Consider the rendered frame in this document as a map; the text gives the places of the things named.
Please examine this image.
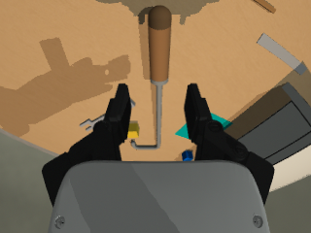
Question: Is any blue cube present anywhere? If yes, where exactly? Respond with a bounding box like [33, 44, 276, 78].
[182, 150, 193, 161]

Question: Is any brown wooden handle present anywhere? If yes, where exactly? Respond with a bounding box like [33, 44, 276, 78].
[131, 5, 172, 150]

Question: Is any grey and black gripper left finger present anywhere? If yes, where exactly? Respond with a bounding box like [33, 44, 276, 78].
[42, 83, 131, 207]

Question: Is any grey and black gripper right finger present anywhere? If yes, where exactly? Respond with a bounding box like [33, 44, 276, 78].
[184, 83, 275, 206]

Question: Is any teal flat square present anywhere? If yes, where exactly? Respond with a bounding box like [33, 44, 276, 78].
[175, 113, 232, 139]

